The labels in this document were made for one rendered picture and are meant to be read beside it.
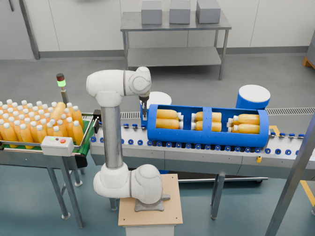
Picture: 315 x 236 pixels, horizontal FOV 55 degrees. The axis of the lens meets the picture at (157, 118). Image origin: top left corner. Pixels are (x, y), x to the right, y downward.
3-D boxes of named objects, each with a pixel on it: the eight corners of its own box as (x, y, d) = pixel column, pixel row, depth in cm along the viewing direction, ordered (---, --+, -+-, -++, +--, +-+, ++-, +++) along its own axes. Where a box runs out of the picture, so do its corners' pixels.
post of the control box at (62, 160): (82, 228, 285) (61, 153, 222) (78, 227, 285) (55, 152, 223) (83, 224, 288) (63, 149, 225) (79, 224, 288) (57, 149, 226)
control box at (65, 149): (70, 157, 219) (67, 146, 213) (43, 155, 221) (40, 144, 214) (74, 147, 227) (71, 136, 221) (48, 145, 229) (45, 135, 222)
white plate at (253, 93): (236, 97, 271) (236, 98, 271) (268, 104, 262) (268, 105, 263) (242, 82, 291) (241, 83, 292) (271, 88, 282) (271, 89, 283)
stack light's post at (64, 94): (84, 173, 337) (64, 92, 268) (80, 173, 337) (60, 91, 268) (85, 171, 340) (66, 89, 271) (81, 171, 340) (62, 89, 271)
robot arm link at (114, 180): (131, 203, 175) (93, 204, 174) (132, 186, 190) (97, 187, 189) (125, 74, 144) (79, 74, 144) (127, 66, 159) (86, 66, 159)
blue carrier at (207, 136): (264, 155, 223) (272, 121, 209) (146, 147, 230) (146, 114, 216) (257, 134, 248) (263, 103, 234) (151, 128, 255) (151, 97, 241)
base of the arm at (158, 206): (170, 211, 182) (171, 205, 179) (134, 212, 181) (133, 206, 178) (168, 187, 196) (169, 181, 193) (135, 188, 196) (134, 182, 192)
